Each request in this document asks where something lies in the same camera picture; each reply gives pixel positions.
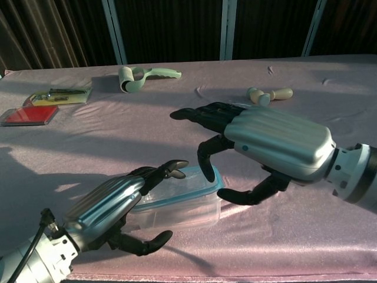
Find dark brown curtain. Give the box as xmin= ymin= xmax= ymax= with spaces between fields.
xmin=0 ymin=0 xmax=377 ymax=74

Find red card in clear case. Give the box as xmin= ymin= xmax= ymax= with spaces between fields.
xmin=0 ymin=105 xmax=60 ymax=127

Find pale green lint roller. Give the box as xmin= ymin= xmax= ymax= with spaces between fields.
xmin=118 ymin=66 xmax=183 ymax=94

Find pink tablecloth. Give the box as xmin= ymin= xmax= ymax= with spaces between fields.
xmin=0 ymin=54 xmax=377 ymax=281

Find small wooden roller tool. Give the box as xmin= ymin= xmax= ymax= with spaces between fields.
xmin=246 ymin=87 xmax=294 ymax=106

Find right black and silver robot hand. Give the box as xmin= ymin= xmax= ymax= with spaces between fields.
xmin=170 ymin=101 xmax=337 ymax=206

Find clear container blue lid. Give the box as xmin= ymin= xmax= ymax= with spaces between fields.
xmin=131 ymin=165 xmax=225 ymax=213

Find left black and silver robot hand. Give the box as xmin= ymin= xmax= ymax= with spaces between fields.
xmin=60 ymin=159 xmax=189 ymax=256

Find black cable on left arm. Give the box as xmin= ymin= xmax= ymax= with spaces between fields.
xmin=11 ymin=208 xmax=57 ymax=283

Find clear plastic container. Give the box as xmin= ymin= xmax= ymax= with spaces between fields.
xmin=132 ymin=194 xmax=222 ymax=229

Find yellow razor blister pack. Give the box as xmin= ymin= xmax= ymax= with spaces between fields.
xmin=22 ymin=86 xmax=94 ymax=107

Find grey metal frame post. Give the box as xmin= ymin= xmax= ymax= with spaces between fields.
xmin=220 ymin=0 xmax=238 ymax=61
xmin=300 ymin=0 xmax=328 ymax=57
xmin=101 ymin=0 xmax=128 ymax=65

